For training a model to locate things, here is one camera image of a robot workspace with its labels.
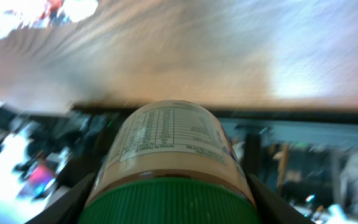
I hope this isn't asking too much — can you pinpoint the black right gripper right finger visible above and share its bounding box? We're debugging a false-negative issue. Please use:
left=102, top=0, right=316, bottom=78
left=246, top=174, right=314, bottom=224

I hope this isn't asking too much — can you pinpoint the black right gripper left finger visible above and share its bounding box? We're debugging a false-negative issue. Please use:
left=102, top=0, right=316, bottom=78
left=25, top=173, right=96, bottom=224

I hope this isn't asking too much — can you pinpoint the green lid jar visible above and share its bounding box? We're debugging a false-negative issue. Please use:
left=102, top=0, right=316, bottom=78
left=78, top=100, right=260, bottom=224

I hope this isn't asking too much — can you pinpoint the colourful snack packet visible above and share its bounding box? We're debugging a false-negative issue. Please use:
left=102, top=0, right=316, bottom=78
left=0, top=0, right=99, bottom=40

